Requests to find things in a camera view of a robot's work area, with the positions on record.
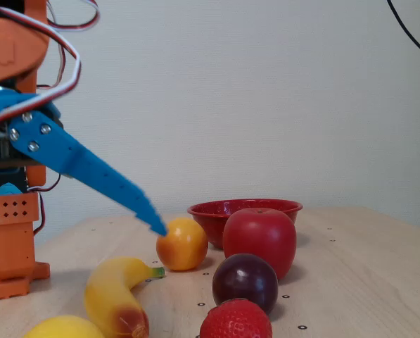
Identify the yellow toy banana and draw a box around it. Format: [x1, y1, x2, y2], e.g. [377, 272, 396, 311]
[84, 256, 166, 338]

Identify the yellow toy lemon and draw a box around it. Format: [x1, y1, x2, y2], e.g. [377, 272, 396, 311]
[22, 315, 105, 338]

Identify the red white black servo cable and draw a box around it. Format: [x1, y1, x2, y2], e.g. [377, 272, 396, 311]
[0, 0, 101, 126]

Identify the toy orange fruit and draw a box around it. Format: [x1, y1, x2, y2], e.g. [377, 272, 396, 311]
[155, 217, 209, 272]

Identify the dark purple toy plum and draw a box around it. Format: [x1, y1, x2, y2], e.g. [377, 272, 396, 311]
[212, 253, 279, 316]

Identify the red toy apple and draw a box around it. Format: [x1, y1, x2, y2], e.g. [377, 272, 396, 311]
[222, 207, 298, 281]

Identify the red speckled bowl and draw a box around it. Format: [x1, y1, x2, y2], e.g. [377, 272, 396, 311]
[187, 199, 304, 250]

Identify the red toy strawberry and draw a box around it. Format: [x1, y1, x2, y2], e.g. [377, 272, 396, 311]
[199, 298, 273, 338]

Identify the black hanging cable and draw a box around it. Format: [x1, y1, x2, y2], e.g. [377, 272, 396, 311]
[386, 0, 420, 63]

